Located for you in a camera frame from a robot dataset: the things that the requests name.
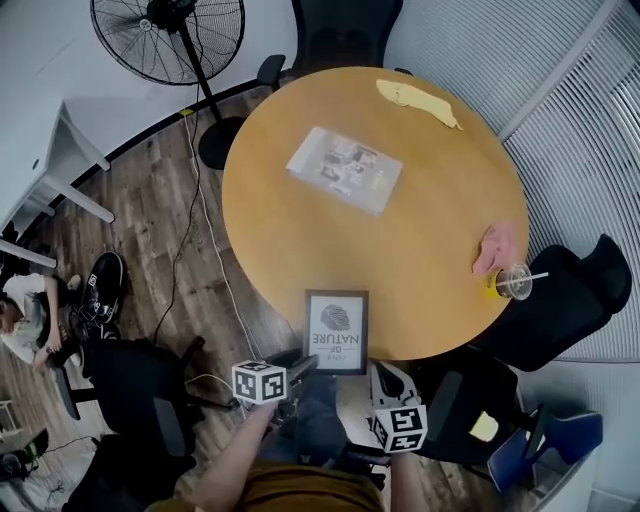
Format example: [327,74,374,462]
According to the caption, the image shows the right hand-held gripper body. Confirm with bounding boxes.
[371,399,429,454]

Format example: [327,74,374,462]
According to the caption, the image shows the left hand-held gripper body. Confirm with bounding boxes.
[231,358,302,427]

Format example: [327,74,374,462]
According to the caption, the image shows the black framed nature picture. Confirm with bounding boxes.
[301,288,371,377]

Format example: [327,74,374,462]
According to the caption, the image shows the person's left forearm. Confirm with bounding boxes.
[191,399,279,512]

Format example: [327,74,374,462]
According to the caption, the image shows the person's right forearm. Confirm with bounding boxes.
[388,448,427,512]

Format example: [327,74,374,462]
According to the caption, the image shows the round wooden table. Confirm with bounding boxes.
[221,66,531,363]

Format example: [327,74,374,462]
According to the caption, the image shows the person's jeans leg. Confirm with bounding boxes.
[293,373,348,467]

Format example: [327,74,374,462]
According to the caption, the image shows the yellow sponge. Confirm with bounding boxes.
[469,410,500,443]

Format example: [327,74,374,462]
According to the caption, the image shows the person's brown shirt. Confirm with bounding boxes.
[238,458,387,512]

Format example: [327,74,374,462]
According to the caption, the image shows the black office chair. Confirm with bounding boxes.
[51,335,207,457]
[256,0,415,94]
[61,433,202,512]
[423,233,634,467]

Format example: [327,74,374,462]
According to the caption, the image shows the blue chair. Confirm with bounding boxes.
[486,409,604,495]

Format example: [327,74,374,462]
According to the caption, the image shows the plastic cup with straw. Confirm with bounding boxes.
[481,262,550,303]

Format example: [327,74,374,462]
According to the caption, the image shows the pink cloth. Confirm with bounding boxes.
[471,219,517,276]

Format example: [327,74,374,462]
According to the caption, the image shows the black bag with white print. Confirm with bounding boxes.
[78,250,127,327]

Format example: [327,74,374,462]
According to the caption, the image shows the clear packet of photos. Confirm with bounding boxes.
[285,125,405,218]

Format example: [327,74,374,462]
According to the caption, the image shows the black and green device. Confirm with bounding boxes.
[0,428,51,482]

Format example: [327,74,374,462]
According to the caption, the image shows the yellow cloth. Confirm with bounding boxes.
[375,78,465,133]

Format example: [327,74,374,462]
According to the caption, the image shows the white desk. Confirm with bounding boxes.
[0,98,117,270]

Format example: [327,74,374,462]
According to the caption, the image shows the white window blinds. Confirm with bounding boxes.
[384,0,640,361]

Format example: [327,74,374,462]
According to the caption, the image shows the black standing fan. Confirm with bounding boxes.
[89,0,247,172]

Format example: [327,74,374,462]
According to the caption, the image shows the black floor cable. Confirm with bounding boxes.
[151,97,202,342]

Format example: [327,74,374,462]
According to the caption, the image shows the white floor cable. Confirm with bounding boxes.
[181,112,262,362]

